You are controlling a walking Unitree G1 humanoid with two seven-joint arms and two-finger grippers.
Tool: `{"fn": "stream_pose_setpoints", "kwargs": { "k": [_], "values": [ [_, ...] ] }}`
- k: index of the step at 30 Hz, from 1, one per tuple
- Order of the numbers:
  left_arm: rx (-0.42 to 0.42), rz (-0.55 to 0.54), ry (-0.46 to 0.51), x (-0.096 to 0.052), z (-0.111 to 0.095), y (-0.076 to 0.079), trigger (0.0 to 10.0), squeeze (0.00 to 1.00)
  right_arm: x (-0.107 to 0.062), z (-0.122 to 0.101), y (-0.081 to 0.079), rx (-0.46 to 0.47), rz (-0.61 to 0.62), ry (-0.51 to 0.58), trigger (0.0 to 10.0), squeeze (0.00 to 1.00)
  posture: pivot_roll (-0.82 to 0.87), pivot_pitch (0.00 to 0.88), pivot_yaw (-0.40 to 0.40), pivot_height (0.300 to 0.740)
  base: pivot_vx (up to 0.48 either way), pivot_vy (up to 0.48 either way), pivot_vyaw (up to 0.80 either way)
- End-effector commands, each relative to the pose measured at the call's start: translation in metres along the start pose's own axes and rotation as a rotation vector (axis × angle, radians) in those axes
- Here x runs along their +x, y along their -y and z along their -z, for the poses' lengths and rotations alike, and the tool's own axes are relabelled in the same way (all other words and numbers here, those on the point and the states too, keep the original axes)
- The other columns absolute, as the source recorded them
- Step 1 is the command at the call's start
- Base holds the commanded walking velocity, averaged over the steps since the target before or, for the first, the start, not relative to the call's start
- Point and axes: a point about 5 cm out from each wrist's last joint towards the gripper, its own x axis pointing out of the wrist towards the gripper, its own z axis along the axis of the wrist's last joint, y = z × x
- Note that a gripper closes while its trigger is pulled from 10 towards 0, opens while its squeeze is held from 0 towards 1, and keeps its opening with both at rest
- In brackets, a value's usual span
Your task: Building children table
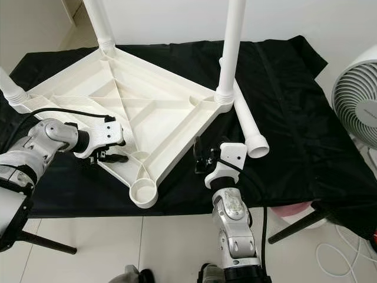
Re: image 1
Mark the white plastic table top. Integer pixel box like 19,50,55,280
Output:
9,46,237,209

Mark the black fabric table cover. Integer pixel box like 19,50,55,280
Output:
0,35,377,219

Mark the black metal table leg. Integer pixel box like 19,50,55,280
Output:
268,203,337,244
18,230,78,256

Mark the grey robot right leg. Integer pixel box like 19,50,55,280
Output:
197,264,236,283

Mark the grey robot leg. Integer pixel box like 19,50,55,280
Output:
124,265,148,283
197,264,236,283

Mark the grey robot left leg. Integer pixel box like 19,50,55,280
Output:
124,265,148,283

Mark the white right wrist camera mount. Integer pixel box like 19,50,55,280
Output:
203,141,249,190

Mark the white pedestal fan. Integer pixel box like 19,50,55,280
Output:
332,44,377,140

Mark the white power cable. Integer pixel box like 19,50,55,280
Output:
315,224,377,281

